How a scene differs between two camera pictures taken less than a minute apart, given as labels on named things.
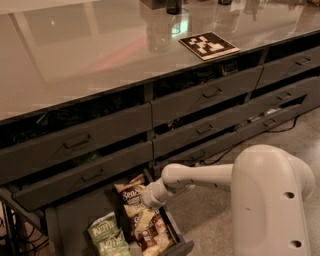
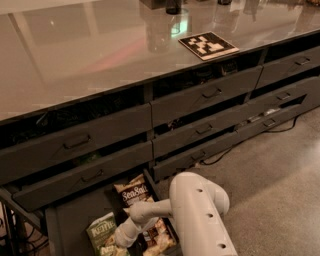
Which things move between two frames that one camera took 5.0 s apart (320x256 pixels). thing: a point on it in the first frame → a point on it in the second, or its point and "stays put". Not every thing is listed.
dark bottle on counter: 173,7 stays put
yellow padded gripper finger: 144,218 → 110,240
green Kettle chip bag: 107,237 stays put
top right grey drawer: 285,68 stays put
